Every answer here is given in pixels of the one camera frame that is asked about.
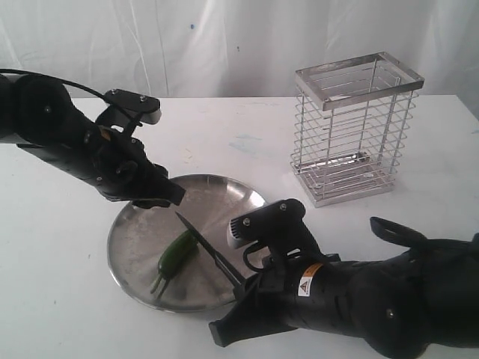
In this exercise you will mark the round stainless steel plate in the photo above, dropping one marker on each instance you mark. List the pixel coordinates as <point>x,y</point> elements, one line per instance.
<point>139,237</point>

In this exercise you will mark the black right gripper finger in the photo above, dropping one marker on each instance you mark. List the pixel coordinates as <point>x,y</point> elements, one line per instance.
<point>249,288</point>
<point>247,319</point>

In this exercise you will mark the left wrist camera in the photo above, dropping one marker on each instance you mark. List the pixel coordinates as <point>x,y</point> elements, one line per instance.
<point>127,110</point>

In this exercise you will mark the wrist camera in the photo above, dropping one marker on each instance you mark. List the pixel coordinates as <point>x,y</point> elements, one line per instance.
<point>127,110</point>
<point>279,226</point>

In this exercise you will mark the black kitchen knife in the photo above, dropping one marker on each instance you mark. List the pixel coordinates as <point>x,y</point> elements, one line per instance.
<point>230,272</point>

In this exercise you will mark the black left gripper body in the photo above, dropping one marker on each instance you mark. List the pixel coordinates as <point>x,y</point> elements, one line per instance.
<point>120,164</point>

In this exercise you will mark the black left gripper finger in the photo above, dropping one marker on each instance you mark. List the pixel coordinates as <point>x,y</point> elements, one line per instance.
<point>150,203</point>
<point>169,193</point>

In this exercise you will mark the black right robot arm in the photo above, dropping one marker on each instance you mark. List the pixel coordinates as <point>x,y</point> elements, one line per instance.
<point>426,295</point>

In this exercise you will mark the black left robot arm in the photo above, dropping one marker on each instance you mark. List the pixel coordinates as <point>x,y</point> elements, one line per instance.
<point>47,117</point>

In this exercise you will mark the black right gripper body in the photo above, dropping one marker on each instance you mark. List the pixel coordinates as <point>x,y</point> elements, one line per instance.
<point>309,295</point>

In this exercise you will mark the wire metal utensil holder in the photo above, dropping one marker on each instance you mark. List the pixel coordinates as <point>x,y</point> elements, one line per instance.
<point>351,122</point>

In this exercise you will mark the green chili pepper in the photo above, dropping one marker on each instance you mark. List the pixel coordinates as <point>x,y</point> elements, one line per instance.
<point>172,261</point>

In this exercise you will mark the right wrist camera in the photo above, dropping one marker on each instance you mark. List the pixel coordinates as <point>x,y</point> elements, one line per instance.
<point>279,226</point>

